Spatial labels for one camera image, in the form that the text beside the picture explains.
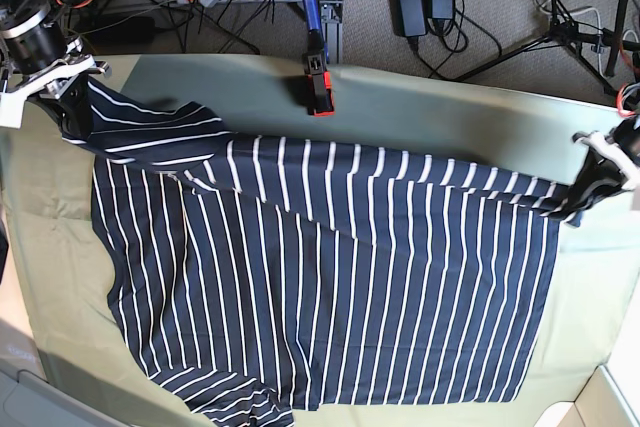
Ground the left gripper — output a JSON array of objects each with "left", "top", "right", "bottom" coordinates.
[{"left": 554, "top": 131, "right": 639, "bottom": 220}]

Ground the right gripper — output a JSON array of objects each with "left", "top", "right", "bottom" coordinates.
[{"left": 9, "top": 36, "right": 111, "bottom": 140}]

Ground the navy white striped T-shirt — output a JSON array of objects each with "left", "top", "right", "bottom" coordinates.
[{"left": 78, "top": 80, "right": 566, "bottom": 426}]

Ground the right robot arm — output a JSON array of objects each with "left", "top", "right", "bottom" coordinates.
[{"left": 1, "top": 0, "right": 109, "bottom": 139}]

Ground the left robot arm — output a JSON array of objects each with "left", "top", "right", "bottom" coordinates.
[{"left": 560, "top": 83, "right": 639, "bottom": 221}]

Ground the light green table cloth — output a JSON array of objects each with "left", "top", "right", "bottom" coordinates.
[{"left": 1, "top": 55, "right": 639, "bottom": 426}]

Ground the blue orange centre clamp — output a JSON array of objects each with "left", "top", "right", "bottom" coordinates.
[{"left": 302, "top": 0, "right": 335, "bottom": 117}]

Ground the grey plastic bin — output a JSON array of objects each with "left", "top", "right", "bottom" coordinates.
[{"left": 1, "top": 321, "right": 123, "bottom": 426}]

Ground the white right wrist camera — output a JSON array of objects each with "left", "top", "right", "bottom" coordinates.
[{"left": 0, "top": 92, "right": 25, "bottom": 129}]

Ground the black camera tripod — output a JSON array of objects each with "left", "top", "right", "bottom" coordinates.
[{"left": 453, "top": 0, "right": 639, "bottom": 96}]

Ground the aluminium frame post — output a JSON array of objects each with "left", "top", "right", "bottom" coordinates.
[{"left": 318, "top": 0, "right": 344, "bottom": 64}]

